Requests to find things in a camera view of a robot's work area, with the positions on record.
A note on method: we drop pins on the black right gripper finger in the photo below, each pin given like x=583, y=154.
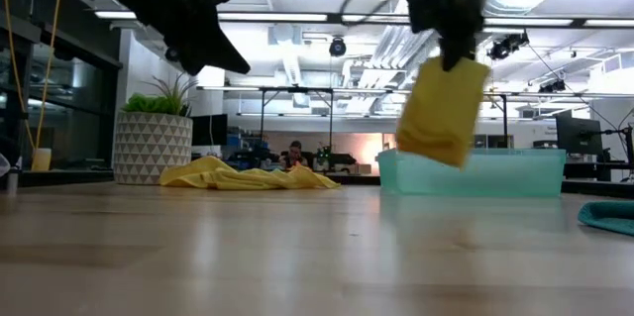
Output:
x=455, y=48

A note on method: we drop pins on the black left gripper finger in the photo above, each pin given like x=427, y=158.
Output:
x=213, y=53

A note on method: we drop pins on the yellow microfiber towel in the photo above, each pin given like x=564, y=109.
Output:
x=223, y=177
x=441, y=113

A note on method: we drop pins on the translucent teal plastic bin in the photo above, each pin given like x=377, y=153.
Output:
x=520, y=172

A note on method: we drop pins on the teal microfiber towel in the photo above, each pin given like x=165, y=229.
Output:
x=609, y=217

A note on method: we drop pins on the black ceiling dome fixture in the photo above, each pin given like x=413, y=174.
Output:
x=338, y=47
x=171, y=56

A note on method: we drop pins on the black ceiling spotlight cluster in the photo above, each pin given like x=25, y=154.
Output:
x=507, y=46

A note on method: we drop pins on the silver ceiling air ducts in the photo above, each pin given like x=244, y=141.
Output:
x=391, y=53

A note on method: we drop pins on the long ceiling light bar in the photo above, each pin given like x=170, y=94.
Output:
x=272, y=17

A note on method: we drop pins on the black computer monitor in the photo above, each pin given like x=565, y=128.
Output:
x=577, y=135
x=210, y=130

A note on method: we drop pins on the succulent in patterned white pot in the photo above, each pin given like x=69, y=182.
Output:
x=148, y=147

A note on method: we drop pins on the person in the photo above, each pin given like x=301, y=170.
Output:
x=295, y=150

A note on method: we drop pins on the dark background desk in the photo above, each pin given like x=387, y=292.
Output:
x=594, y=167

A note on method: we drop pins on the black ceiling camera mount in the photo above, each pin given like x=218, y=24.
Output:
x=552, y=87

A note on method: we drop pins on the black aluminium table frame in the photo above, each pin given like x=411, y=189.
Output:
x=64, y=177

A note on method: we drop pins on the small grey metal post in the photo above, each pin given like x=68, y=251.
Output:
x=13, y=179

